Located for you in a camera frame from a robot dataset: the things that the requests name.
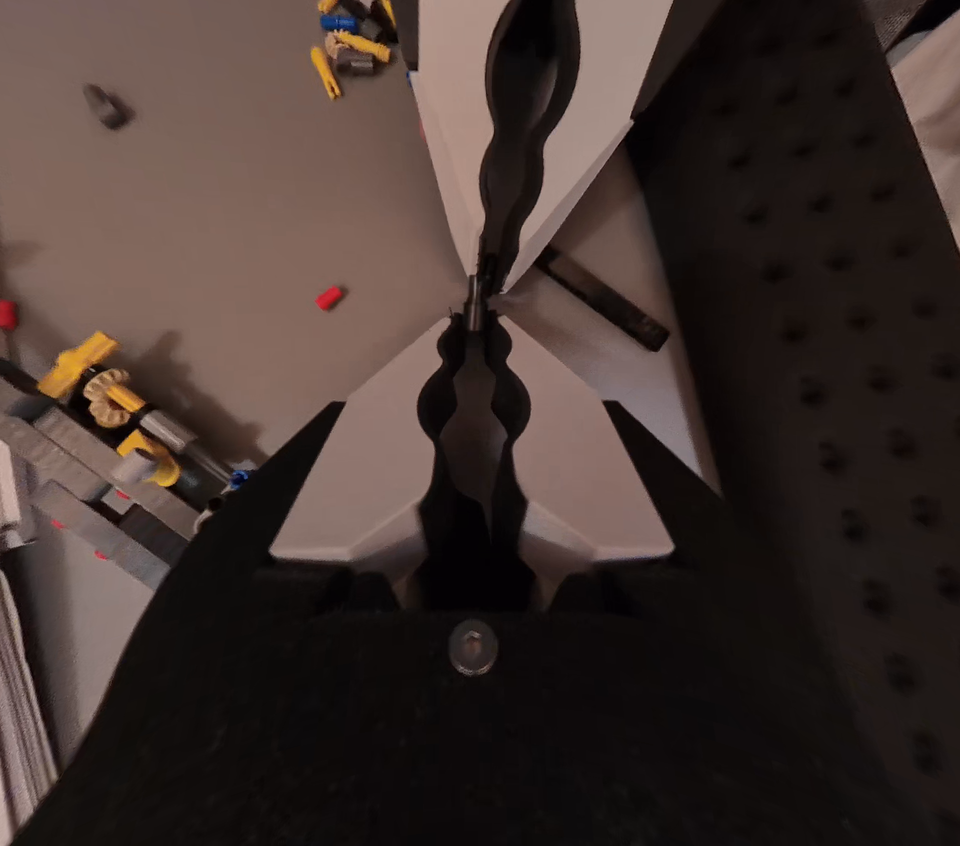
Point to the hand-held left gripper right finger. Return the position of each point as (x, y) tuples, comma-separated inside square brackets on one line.
[(592, 479)]

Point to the open instruction booklet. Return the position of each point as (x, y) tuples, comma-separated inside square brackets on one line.
[(19, 711)]

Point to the grey lego beam assembly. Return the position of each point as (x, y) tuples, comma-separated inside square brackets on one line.
[(112, 471)]

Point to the black dimpled foam mat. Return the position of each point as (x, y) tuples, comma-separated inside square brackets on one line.
[(825, 374)]

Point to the dark grey lego pin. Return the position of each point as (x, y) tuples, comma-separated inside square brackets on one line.
[(109, 107)]

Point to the red lego pin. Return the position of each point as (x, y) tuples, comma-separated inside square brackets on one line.
[(6, 314), (328, 298)]

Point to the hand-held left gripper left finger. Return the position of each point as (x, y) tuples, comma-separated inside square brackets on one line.
[(360, 479)]

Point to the long black lego beam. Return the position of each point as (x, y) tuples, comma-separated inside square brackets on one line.
[(607, 302)]

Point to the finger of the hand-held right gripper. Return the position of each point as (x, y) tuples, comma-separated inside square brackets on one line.
[(457, 36), (630, 36)]

